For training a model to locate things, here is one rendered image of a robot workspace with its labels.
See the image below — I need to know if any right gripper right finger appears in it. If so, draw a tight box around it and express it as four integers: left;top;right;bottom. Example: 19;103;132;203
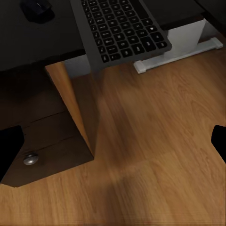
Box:
211;125;226;163

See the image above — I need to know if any keyboard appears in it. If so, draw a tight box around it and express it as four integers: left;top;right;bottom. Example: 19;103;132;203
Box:
69;0;172;74

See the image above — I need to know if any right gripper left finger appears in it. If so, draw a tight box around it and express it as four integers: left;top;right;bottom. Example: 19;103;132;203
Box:
0;125;24;181

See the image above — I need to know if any mouse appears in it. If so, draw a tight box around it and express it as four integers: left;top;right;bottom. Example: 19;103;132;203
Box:
19;0;51;19

